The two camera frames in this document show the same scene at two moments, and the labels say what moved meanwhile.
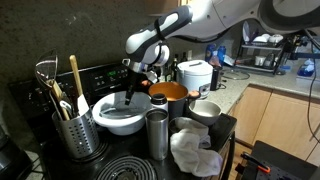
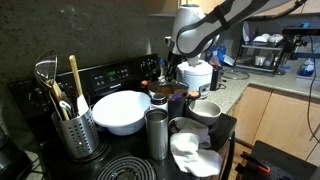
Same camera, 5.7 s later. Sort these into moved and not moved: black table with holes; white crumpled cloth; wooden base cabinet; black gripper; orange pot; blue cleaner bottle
Moved: orange pot; black gripper
Not moved: white crumpled cloth; wooden base cabinet; black table with holes; blue cleaner bottle
